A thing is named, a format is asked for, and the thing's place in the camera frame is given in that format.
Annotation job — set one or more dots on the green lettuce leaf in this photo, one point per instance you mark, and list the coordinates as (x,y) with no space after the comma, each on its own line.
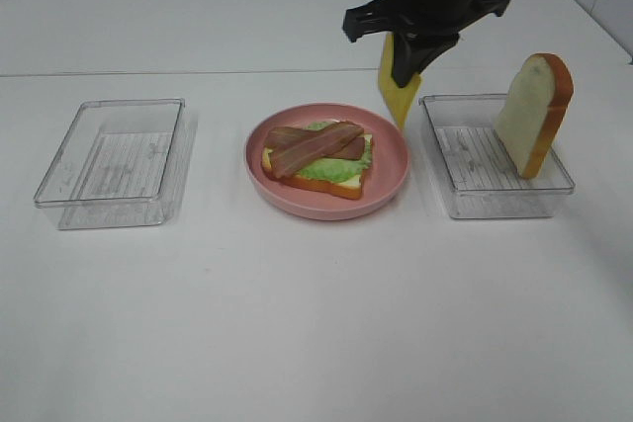
(340,170)

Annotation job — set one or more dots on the brown bacon strip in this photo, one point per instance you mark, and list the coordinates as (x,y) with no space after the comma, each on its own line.
(283,136)

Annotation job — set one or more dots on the pink round plate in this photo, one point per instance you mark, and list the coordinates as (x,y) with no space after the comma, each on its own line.
(383,180)

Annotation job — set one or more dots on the clear right plastic container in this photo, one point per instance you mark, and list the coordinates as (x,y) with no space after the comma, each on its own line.
(474,174)

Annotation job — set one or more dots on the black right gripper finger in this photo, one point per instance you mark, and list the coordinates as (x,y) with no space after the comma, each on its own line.
(403,61)
(422,51)

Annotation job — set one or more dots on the pink bacon strip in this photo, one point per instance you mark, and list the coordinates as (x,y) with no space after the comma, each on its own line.
(287,160)

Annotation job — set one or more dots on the white bread slice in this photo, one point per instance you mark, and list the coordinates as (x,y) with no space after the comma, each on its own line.
(351,190)
(534,108)

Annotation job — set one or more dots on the clear plastic container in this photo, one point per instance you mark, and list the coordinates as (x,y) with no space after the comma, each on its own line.
(474,174)
(121,163)

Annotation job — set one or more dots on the yellow cheese slice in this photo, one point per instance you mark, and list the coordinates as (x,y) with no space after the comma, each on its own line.
(398,99)

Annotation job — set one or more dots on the clear left plastic container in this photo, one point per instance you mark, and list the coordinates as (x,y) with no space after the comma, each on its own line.
(121,163)

